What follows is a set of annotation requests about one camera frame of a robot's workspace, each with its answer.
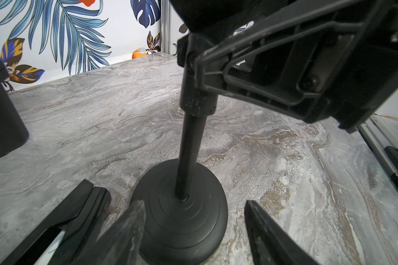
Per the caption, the black plastic toolbox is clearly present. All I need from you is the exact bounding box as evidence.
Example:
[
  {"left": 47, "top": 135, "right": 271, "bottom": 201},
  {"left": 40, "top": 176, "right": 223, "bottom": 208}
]
[{"left": 0, "top": 60, "right": 29, "bottom": 157}]

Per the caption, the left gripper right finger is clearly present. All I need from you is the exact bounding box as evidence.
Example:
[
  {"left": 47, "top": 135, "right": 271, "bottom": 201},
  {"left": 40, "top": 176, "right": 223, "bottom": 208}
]
[{"left": 244, "top": 200, "right": 317, "bottom": 265}]

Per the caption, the black round stand base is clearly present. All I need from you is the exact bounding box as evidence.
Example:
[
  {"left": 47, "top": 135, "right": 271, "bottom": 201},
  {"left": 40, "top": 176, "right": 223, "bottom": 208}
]
[{"left": 130, "top": 159, "right": 228, "bottom": 265}]

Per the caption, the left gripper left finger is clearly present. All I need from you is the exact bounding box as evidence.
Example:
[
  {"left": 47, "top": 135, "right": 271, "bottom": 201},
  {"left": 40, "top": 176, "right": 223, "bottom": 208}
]
[{"left": 73, "top": 200, "right": 146, "bottom": 265}]

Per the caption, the black stand pole with clip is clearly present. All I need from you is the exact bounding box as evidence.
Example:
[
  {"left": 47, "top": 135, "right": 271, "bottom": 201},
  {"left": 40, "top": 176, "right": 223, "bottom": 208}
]
[{"left": 175, "top": 33, "right": 218, "bottom": 201}]

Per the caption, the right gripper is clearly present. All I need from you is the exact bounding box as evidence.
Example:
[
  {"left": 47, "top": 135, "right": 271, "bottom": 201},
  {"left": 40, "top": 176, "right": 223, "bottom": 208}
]
[{"left": 193, "top": 1, "right": 398, "bottom": 130}]

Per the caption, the aluminium front rail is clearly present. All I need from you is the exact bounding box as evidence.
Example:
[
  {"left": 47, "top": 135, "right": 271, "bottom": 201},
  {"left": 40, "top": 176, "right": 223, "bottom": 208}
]
[{"left": 359, "top": 114, "right": 398, "bottom": 176}]

